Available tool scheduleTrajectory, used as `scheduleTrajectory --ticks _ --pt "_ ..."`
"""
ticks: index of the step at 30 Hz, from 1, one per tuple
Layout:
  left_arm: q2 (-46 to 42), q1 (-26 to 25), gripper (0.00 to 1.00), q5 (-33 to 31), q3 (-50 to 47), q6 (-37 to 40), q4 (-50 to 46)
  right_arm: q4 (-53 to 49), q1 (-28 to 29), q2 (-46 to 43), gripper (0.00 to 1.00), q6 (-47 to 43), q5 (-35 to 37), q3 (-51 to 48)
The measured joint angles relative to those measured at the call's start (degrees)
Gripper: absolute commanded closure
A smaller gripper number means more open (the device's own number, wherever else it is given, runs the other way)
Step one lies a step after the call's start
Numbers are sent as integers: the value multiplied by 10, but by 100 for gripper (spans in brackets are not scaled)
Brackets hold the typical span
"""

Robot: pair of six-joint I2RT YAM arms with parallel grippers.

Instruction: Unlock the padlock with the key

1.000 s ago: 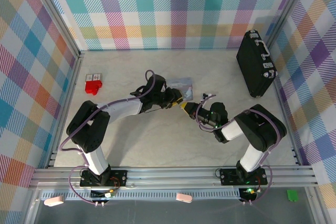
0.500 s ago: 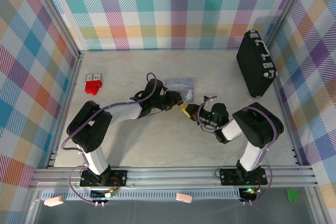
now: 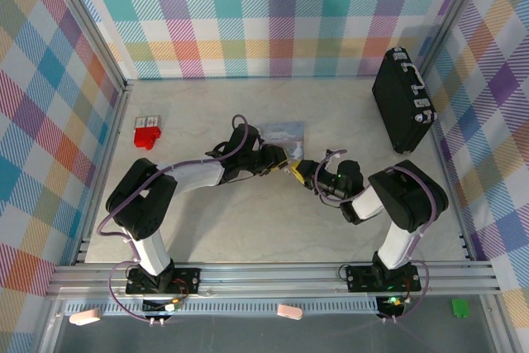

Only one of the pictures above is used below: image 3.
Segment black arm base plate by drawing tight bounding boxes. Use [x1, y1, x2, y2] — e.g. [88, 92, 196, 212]
[126, 266, 203, 295]
[346, 264, 422, 293]

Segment pink eraser left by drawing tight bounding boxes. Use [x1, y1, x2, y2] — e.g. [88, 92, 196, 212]
[69, 308, 102, 326]

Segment green plastic block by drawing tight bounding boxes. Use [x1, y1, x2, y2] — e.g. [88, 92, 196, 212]
[450, 298, 470, 320]

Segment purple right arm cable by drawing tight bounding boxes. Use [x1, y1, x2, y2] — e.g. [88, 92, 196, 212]
[314, 149, 438, 325]

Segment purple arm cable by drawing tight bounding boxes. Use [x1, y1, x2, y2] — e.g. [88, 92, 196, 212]
[97, 114, 265, 325]
[314, 149, 438, 325]

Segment black briefcase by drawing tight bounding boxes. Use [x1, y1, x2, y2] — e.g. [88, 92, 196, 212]
[371, 47, 438, 155]

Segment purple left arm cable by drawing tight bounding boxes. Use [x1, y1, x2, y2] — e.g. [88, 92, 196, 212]
[97, 114, 265, 325]

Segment pink eraser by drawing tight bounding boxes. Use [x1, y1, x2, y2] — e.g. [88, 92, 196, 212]
[69, 308, 102, 326]
[277, 303, 305, 321]

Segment blue cartoon tin box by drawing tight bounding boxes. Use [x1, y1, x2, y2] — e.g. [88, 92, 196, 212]
[255, 120, 307, 162]

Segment red toy building block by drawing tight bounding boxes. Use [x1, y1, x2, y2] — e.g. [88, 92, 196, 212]
[133, 126, 163, 150]

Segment pink eraser centre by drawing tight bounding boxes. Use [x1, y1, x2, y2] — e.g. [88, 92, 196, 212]
[277, 303, 305, 321]

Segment grey slotted cable duct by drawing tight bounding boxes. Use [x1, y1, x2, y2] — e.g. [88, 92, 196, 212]
[64, 298, 379, 317]

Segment aluminium frame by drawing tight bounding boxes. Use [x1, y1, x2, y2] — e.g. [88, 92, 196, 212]
[39, 0, 508, 353]

